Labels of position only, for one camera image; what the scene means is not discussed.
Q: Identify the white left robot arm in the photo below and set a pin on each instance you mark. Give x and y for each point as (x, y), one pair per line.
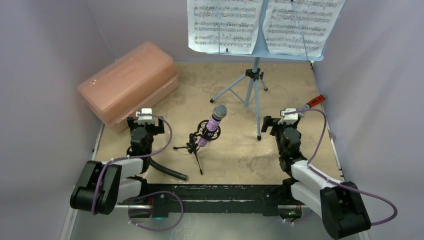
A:
(103, 184)

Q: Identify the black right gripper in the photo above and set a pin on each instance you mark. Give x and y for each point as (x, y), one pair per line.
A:
(268, 123)

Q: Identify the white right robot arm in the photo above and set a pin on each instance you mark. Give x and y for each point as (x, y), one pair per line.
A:
(338, 204)

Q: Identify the translucent pink storage box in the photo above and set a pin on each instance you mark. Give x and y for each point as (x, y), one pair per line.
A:
(139, 79)

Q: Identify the purple glitter microphone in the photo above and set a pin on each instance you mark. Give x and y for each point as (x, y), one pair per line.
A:
(219, 112)

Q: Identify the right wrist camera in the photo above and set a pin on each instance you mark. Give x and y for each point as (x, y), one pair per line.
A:
(289, 116)

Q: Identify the black microphone shock mount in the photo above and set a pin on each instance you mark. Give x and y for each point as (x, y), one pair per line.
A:
(192, 145)

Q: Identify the sheet music page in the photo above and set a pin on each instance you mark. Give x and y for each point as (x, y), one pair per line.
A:
(300, 27)
(223, 26)

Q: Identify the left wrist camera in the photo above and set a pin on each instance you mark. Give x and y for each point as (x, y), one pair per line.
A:
(144, 117)

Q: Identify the light blue music stand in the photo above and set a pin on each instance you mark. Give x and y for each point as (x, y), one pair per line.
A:
(254, 73)

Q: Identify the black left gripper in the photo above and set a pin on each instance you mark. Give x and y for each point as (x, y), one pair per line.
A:
(158, 129)

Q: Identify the red handled wrench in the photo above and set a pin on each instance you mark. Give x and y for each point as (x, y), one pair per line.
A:
(315, 101)

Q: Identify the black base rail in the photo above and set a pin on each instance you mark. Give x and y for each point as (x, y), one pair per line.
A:
(268, 200)

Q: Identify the black foam tube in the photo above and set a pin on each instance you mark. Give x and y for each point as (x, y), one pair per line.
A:
(166, 170)

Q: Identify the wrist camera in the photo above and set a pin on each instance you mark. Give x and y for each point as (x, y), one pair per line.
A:
(289, 116)
(144, 117)

